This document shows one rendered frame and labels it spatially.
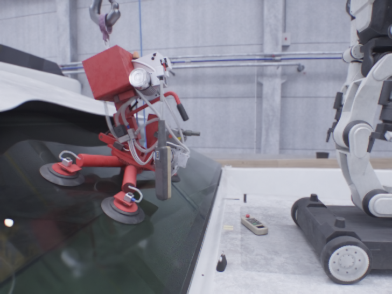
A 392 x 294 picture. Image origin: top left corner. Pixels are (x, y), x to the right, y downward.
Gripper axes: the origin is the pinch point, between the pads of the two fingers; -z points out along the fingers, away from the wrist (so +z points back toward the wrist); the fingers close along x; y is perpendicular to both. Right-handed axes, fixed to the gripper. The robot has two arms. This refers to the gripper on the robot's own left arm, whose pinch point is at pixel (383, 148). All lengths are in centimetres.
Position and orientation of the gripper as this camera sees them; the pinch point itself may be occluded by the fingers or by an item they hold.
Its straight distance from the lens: 121.7
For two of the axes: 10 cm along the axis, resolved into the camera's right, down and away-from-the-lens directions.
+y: -1.3, 1.1, -9.8
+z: 2.0, -9.7, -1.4
